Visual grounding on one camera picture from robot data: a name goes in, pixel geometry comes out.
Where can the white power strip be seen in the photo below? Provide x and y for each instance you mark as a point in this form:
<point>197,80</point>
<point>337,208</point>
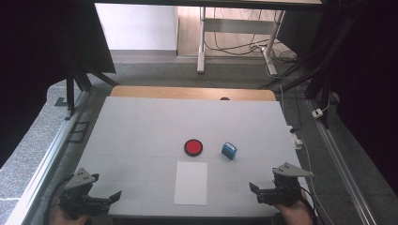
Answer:
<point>296,139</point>

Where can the person's right hand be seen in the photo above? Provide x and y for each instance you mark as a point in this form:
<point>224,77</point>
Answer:
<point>294,215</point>

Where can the white table mat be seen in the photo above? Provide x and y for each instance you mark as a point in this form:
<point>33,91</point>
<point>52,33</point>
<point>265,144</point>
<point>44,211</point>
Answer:
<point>150,131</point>

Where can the dark curtain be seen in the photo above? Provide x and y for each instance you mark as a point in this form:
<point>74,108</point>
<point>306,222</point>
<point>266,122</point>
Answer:
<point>37,62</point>
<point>366,78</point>

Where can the red round ink pad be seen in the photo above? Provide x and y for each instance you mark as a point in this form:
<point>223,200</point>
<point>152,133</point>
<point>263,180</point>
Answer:
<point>193,147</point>

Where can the person's left hand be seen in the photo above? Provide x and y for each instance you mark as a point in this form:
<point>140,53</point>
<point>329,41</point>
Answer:
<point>62,218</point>

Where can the blue stamp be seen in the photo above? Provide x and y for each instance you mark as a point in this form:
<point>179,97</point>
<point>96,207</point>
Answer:
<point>229,151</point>

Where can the white metal desk frame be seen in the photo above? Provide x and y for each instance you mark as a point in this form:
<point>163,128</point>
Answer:
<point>233,25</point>

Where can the small white adapter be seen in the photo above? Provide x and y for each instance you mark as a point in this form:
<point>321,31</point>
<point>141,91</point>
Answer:
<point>317,113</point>

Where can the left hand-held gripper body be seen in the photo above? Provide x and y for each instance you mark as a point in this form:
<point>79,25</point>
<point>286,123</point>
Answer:
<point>78,197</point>

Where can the aluminium floor rail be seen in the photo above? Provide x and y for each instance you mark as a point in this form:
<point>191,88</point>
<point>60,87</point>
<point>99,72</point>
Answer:
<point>341,162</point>
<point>40,175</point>

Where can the black stand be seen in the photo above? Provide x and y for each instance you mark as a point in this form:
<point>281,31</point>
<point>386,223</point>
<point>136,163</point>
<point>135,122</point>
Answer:
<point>71,90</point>

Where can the wooden table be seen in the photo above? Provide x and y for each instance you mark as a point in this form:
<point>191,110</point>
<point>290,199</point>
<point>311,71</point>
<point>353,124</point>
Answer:
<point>187,93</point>

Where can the black metal frame bars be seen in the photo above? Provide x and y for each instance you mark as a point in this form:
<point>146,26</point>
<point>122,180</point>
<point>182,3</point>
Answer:
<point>316,62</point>

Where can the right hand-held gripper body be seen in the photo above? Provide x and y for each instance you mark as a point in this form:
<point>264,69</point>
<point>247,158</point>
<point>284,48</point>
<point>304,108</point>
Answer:
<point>281,193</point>

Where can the white paper sheet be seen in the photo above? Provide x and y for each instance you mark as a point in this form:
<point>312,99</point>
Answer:
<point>191,183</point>

